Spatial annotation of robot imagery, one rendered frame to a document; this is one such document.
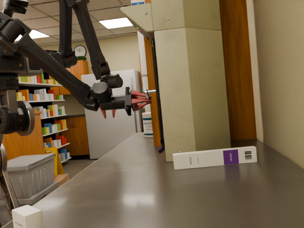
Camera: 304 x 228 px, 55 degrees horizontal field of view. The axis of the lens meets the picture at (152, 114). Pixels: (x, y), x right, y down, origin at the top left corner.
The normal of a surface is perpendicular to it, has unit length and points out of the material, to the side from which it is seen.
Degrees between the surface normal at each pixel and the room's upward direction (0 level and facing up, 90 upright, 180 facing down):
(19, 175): 96
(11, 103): 90
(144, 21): 90
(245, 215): 0
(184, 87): 90
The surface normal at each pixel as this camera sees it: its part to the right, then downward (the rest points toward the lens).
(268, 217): -0.10, -0.99
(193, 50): 0.61, -0.02
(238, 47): -0.13, 0.07
